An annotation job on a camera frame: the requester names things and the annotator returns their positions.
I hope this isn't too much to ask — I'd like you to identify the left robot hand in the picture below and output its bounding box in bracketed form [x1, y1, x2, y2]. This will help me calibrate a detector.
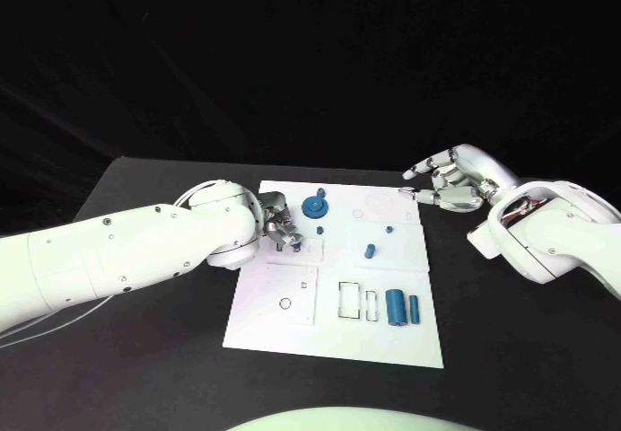
[256, 191, 306, 251]

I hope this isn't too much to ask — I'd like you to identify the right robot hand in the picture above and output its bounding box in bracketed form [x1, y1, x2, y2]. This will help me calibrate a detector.
[397, 143, 524, 213]

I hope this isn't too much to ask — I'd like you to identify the white task board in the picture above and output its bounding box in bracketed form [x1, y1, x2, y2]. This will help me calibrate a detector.
[221, 180, 445, 370]

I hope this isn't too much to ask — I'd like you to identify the blue gear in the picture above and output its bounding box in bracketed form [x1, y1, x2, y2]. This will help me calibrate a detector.
[299, 196, 330, 220]

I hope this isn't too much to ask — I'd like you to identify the thick blue cylinder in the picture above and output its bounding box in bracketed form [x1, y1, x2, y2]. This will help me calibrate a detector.
[384, 288, 409, 328]

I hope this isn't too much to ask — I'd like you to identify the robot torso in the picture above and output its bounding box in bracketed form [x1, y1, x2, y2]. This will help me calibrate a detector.
[223, 406, 484, 431]

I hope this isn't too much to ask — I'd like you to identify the white cable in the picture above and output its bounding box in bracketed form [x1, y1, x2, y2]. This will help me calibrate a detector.
[171, 179, 229, 208]
[0, 295, 111, 339]

